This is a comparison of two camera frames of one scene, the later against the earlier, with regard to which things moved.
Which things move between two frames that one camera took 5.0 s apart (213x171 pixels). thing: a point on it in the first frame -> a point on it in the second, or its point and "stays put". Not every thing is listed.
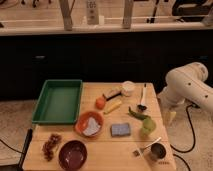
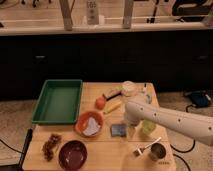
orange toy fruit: [100, 103] stays put
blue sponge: [120, 129] stays put
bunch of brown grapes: [48, 146] stays put
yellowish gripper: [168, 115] -> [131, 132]
